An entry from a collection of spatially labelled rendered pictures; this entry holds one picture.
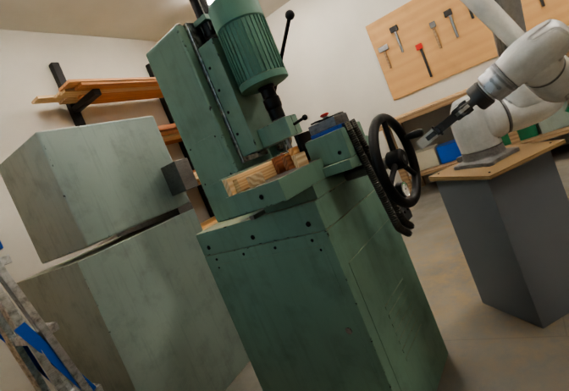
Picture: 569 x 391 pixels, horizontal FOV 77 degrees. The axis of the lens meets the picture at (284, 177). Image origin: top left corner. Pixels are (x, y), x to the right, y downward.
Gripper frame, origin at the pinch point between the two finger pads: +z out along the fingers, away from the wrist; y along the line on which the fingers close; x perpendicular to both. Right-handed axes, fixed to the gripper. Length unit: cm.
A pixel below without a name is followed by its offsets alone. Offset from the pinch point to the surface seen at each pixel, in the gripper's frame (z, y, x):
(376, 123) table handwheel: 2.3, 17.8, -11.8
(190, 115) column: 52, 22, -62
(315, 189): 23.6, 30.4, -8.4
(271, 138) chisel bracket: 35, 14, -34
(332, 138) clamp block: 13.8, 21.0, -17.2
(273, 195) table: 25, 44, -13
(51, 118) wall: 217, -23, -202
